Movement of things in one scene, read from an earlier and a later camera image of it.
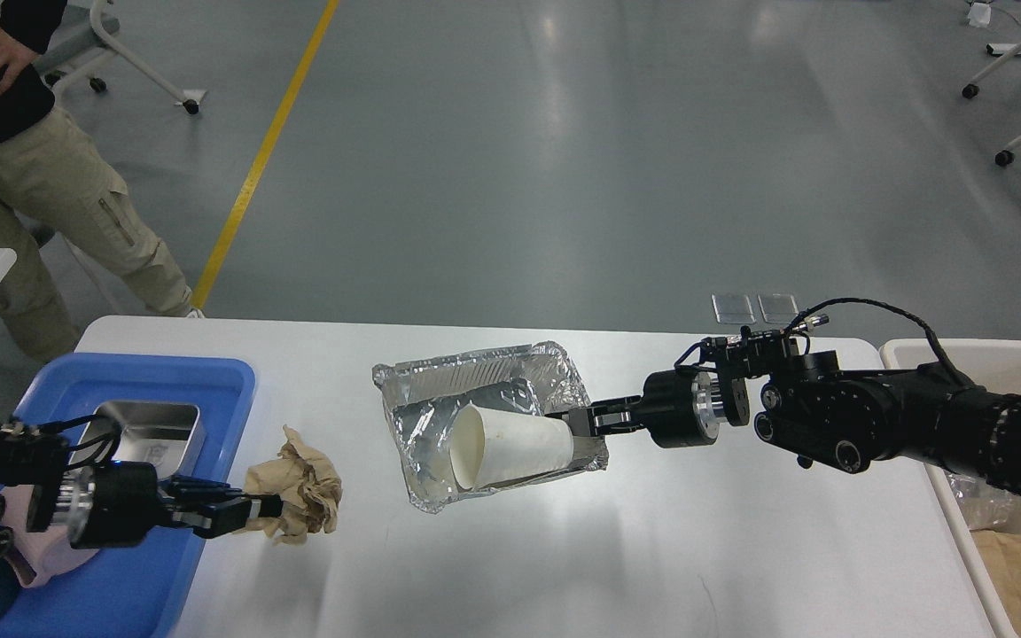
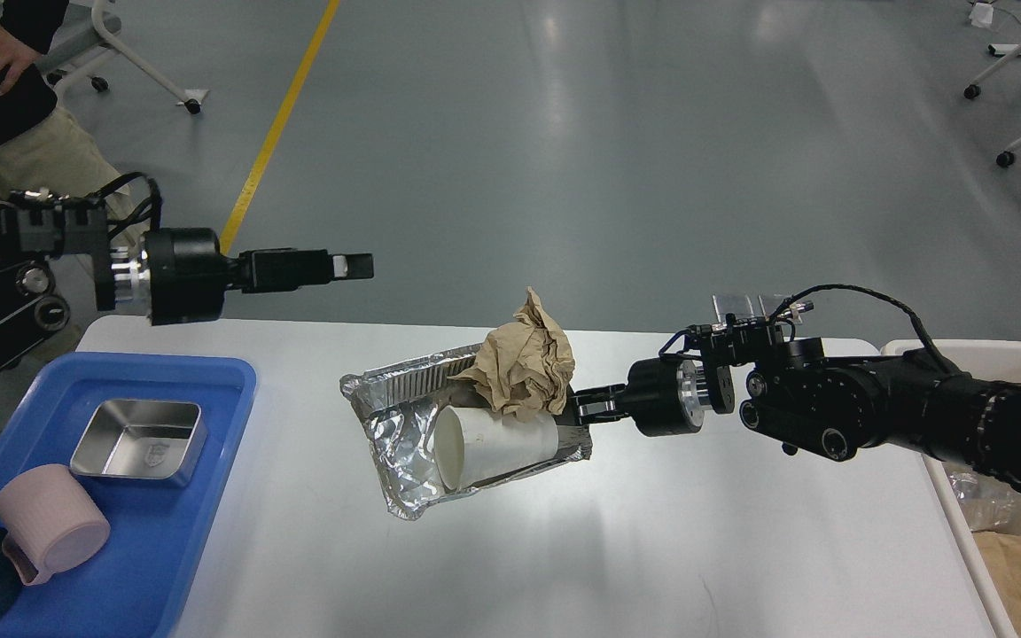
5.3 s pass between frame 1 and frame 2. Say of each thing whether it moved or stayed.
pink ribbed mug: stayed
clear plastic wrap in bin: stayed
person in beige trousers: stayed
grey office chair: stayed
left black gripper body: moved
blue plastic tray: stayed
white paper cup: moved
